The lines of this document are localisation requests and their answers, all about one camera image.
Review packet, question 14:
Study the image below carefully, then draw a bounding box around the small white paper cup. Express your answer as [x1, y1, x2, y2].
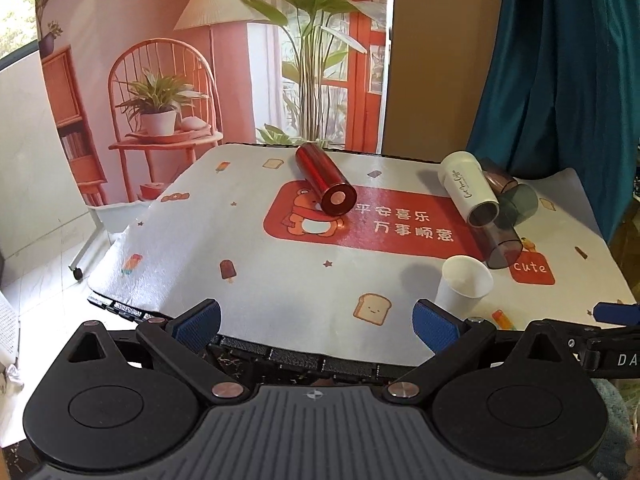
[434, 255, 495, 318]

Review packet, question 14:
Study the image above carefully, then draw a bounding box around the clear brown plastic cup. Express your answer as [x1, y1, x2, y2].
[472, 167, 523, 270]

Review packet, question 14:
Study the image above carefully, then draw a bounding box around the dark grey translucent cup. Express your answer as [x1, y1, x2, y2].
[480, 158, 538, 229]

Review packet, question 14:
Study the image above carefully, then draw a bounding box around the white tall paper cup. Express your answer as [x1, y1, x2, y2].
[438, 151, 499, 229]

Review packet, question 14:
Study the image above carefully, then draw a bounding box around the red metallic tumbler cup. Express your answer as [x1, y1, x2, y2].
[295, 143, 357, 217]

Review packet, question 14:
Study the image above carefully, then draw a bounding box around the pink room scene backdrop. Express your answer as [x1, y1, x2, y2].
[35, 0, 390, 207]

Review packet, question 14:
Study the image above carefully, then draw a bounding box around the blue fuzzy cloth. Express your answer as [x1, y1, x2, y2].
[591, 378, 639, 479]

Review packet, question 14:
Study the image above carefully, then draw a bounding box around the black folding table edge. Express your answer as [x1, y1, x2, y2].
[86, 294, 417, 380]

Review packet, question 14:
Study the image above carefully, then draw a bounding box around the white cartoon print tablecloth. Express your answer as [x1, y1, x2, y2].
[86, 142, 639, 366]

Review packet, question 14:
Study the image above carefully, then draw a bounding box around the teal curtain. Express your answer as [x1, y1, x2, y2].
[466, 0, 639, 240]

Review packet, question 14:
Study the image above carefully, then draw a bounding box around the brown cardboard panel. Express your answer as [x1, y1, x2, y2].
[382, 0, 501, 162]

